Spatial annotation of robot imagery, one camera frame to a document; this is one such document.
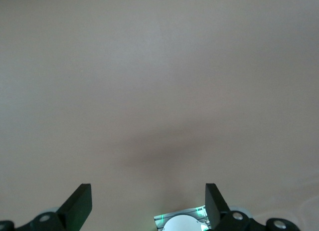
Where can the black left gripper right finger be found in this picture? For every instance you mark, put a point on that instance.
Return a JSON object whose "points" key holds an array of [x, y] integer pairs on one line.
{"points": [[218, 213]]}

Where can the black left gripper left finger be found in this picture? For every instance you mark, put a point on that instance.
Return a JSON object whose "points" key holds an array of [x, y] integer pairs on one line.
{"points": [[74, 208]]}

